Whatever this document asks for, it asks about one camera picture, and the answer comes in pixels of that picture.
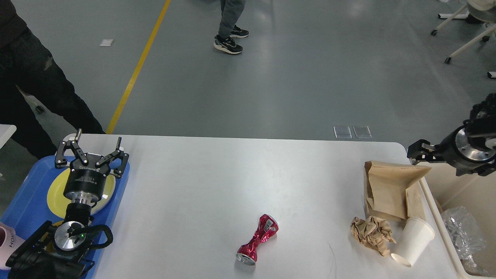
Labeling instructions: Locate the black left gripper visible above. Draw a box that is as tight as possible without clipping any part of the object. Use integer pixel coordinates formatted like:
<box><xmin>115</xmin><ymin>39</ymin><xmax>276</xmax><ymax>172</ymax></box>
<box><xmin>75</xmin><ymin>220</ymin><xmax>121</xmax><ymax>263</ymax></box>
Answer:
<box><xmin>55</xmin><ymin>129</ymin><xmax>130</xmax><ymax>204</ymax></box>

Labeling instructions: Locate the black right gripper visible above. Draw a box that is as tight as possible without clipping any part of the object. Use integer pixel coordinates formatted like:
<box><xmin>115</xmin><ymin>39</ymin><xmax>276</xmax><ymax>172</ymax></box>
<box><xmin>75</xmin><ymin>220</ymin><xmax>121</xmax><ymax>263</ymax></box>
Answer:
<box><xmin>407</xmin><ymin>126</ymin><xmax>496</xmax><ymax>176</ymax></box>

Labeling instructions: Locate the yellow plastic plate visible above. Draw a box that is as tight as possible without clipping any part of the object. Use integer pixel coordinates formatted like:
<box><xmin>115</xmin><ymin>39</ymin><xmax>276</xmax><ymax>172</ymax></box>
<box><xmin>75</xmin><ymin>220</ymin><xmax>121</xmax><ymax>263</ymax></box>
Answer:
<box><xmin>47</xmin><ymin>169</ymin><xmax>116</xmax><ymax>197</ymax></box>

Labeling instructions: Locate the foil sheet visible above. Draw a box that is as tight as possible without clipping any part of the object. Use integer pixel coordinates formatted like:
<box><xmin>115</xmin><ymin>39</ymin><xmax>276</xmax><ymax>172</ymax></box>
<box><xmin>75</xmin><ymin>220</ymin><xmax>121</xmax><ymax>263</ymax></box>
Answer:
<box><xmin>441</xmin><ymin>206</ymin><xmax>486</xmax><ymax>260</ymax></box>
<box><xmin>460</xmin><ymin>255</ymin><xmax>491</xmax><ymax>277</ymax></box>

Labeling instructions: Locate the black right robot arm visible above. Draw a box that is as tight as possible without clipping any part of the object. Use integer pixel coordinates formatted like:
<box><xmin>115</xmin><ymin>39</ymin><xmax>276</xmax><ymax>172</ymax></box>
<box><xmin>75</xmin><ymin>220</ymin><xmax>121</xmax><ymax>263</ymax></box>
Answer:
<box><xmin>407</xmin><ymin>93</ymin><xmax>496</xmax><ymax>176</ymax></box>

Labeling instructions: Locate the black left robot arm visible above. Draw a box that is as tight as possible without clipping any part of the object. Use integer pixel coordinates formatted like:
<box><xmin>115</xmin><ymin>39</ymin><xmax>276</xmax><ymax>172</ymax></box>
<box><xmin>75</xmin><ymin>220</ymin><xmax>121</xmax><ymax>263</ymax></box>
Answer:
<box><xmin>1</xmin><ymin>131</ymin><xmax>129</xmax><ymax>279</ymax></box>

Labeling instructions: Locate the beige plastic bin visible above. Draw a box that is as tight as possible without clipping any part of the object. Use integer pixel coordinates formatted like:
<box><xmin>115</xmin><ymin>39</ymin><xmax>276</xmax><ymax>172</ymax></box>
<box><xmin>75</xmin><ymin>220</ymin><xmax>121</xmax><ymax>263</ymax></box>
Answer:
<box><xmin>419</xmin><ymin>162</ymin><xmax>496</xmax><ymax>279</ymax></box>

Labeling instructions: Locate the brown paper bag right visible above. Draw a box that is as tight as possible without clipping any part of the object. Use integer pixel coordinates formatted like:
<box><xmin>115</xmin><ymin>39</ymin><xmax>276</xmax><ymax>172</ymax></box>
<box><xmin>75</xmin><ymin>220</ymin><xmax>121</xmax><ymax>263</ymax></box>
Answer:
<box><xmin>364</xmin><ymin>160</ymin><xmax>432</xmax><ymax>224</ymax></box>

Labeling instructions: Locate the crumpled brown paper ball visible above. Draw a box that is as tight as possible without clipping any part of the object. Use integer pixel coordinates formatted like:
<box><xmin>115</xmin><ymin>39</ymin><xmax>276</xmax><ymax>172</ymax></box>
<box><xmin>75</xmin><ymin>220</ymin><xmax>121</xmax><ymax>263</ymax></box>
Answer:
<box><xmin>350</xmin><ymin>215</ymin><xmax>396</xmax><ymax>257</ymax></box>

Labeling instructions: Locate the pink HOME mug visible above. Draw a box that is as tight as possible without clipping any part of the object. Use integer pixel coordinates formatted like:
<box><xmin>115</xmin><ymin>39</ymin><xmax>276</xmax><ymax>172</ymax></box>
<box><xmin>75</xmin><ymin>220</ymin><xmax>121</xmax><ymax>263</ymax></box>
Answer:
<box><xmin>0</xmin><ymin>222</ymin><xmax>25</xmax><ymax>270</ymax></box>

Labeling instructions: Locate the person in black clothes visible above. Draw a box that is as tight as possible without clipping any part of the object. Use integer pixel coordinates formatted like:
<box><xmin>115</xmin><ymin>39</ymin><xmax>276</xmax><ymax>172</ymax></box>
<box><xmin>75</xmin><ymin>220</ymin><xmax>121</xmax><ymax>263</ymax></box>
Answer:
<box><xmin>0</xmin><ymin>0</ymin><xmax>104</xmax><ymax>159</ymax></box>

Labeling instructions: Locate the white chair base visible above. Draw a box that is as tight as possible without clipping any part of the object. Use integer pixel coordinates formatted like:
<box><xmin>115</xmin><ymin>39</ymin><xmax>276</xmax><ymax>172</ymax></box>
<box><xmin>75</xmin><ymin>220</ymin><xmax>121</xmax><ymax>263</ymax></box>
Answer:
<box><xmin>431</xmin><ymin>0</ymin><xmax>496</xmax><ymax>79</ymax></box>

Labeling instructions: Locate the crushed red can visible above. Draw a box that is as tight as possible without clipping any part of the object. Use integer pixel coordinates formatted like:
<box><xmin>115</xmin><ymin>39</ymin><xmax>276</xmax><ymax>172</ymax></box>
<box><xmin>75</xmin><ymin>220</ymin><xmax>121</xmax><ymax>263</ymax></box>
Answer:
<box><xmin>236</xmin><ymin>214</ymin><xmax>279</xmax><ymax>265</ymax></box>

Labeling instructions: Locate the person in grey trousers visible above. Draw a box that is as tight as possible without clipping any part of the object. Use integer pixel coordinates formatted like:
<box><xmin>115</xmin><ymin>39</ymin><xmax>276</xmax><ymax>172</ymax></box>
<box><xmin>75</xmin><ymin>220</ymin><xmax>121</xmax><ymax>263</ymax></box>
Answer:
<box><xmin>213</xmin><ymin>0</ymin><xmax>249</xmax><ymax>55</ymax></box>

